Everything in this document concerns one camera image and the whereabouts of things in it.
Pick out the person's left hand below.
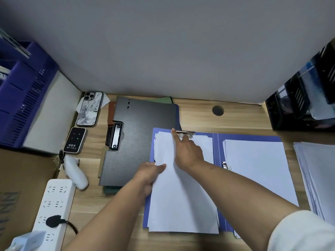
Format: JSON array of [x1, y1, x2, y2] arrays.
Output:
[[132, 162, 167, 198]]

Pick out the person's right hand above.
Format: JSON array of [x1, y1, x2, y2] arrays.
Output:
[[171, 131, 205, 173]]

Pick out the metal folder clip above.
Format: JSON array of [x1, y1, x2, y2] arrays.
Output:
[[171, 130, 196, 139]]

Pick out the white paper stack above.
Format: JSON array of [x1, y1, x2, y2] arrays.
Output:
[[223, 139, 299, 207], [147, 132, 220, 234]]

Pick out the person's right forearm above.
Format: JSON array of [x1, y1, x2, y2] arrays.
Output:
[[183, 161, 311, 251]]

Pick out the person's left forearm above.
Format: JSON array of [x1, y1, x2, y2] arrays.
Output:
[[62, 180, 151, 251]]

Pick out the closed blue folder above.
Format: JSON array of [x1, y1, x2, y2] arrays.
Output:
[[175, 104, 183, 131]]

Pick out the dark grey ribbed folder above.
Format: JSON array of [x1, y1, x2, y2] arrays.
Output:
[[99, 96, 181, 187]]

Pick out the open blue folder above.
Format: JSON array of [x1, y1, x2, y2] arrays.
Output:
[[142, 127, 299, 239]]

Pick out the black clipboard clip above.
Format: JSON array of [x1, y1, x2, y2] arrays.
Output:
[[105, 122, 124, 151]]

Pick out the brown folder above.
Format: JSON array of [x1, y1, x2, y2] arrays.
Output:
[[107, 101, 117, 126]]

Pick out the white handheld controller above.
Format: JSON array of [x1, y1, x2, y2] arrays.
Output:
[[63, 155, 90, 191]]

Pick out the black portable router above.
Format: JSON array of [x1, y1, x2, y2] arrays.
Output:
[[62, 127, 88, 155]]

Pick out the smartphone with marble case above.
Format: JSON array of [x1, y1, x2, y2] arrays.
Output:
[[76, 91, 103, 127]]

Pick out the white power strip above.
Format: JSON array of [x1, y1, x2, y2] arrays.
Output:
[[31, 179, 76, 251]]

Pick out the white box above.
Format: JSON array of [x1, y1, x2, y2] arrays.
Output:
[[22, 71, 82, 155]]

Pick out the black file organizer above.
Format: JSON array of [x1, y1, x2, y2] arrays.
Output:
[[265, 36, 335, 132]]

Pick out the cardboard box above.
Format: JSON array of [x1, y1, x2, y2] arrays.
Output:
[[0, 148, 58, 251]]

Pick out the loose white paper pile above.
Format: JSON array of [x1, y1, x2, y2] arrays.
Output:
[[293, 141, 335, 228]]

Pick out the white charger adapter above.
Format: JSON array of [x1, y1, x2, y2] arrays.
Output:
[[5, 230, 47, 251]]

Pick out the blue plastic file basket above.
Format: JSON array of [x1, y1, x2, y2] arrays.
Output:
[[0, 40, 59, 149]]

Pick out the white sleeve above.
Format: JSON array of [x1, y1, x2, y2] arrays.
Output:
[[267, 210, 335, 251]]

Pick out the documents in basket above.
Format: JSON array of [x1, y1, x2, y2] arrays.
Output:
[[0, 28, 32, 59]]

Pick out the black plug with cable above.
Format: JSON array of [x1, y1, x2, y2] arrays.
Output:
[[46, 215, 79, 235]]

